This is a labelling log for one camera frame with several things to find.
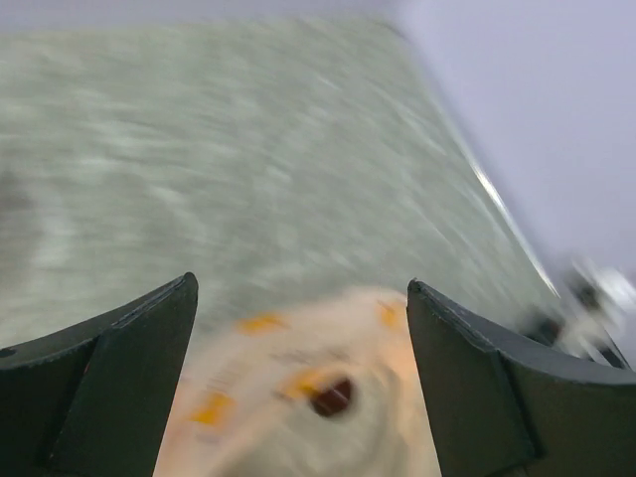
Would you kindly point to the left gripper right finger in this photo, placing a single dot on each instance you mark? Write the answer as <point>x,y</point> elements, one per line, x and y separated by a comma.
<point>500,404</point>

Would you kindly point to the translucent orange plastic bag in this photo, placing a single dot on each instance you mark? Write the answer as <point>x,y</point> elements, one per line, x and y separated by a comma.
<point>323,388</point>

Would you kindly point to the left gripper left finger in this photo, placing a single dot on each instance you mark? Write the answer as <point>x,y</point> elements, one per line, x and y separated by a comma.
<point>94,399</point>

